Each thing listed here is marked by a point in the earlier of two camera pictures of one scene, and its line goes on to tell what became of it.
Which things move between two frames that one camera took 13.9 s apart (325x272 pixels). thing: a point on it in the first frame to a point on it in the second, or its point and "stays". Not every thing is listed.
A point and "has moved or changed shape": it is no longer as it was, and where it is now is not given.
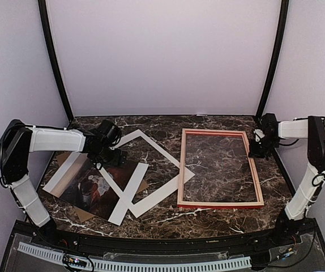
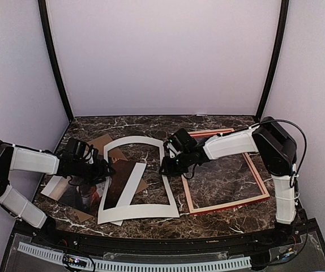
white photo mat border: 176,178 to 131,212
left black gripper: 115,162 to 99,174
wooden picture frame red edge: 181,203 has moved or changed shape
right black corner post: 275,60 stays
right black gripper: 254,153 to 169,170
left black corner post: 43,8 stays
